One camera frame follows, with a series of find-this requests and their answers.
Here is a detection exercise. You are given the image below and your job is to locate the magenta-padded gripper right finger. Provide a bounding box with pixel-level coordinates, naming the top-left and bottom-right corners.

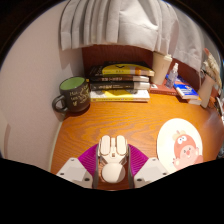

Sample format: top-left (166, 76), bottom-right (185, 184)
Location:
top-left (127, 143), bottom-right (170, 189)

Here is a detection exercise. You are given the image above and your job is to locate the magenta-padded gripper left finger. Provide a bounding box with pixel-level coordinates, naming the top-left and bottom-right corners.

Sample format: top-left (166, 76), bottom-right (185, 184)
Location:
top-left (55, 143), bottom-right (100, 189)

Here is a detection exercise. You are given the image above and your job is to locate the round white cartoon mouse pad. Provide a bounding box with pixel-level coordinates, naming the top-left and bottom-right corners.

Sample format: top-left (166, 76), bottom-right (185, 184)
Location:
top-left (156, 117), bottom-right (204, 174)

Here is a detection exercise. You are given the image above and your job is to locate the dark mug with green inside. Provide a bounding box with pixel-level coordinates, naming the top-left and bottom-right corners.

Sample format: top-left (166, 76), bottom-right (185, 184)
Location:
top-left (51, 76), bottom-right (91, 114)

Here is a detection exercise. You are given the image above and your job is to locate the red book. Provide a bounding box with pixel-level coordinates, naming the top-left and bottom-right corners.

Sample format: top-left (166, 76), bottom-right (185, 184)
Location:
top-left (149, 83), bottom-right (179, 97)

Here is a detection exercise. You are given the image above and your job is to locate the yellow and white book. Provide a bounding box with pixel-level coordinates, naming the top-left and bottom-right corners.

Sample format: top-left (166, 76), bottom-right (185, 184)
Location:
top-left (89, 89), bottom-right (151, 103)

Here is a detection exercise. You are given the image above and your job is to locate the orange book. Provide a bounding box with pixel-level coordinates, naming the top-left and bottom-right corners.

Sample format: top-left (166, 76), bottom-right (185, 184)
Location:
top-left (188, 96), bottom-right (203, 106)

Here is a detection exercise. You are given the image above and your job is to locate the blue book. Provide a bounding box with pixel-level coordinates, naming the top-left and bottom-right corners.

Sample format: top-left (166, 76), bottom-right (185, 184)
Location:
top-left (173, 83), bottom-right (200, 100)

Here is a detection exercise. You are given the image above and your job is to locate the dark book with white pages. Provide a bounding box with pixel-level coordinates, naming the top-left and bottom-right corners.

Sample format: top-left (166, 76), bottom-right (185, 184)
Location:
top-left (89, 81), bottom-right (151, 92)

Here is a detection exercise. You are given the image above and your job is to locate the cream ceramic vase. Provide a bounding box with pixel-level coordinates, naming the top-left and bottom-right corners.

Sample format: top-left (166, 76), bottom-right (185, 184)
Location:
top-left (197, 73), bottom-right (216, 109)

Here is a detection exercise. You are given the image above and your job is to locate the thin dark book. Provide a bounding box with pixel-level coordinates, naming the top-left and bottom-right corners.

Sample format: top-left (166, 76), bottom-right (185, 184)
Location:
top-left (88, 74), bottom-right (150, 83)

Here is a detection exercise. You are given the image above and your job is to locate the cream tumbler with lid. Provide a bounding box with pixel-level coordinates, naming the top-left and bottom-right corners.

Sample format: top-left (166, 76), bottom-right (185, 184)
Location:
top-left (150, 51), bottom-right (174, 86)

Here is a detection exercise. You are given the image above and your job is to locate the white pleated curtain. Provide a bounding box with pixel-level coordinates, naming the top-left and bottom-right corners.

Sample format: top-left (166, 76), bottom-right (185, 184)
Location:
top-left (59, 0), bottom-right (214, 73)

